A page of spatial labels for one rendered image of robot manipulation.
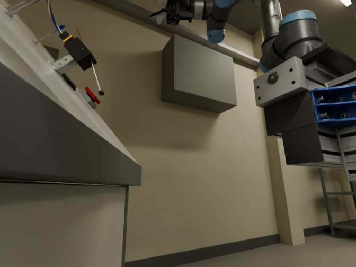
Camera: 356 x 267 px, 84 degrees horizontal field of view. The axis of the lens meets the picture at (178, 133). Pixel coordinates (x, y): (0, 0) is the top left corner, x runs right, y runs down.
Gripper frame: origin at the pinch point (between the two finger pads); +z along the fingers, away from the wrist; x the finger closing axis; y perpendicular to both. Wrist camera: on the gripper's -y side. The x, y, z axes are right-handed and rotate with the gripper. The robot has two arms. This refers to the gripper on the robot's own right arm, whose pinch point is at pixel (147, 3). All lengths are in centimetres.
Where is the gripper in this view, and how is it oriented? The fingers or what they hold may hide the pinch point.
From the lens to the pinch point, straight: 105.2
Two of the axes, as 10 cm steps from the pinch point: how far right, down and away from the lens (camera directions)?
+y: 0.0, 9.9, -1.4
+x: -0.6, 1.4, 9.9
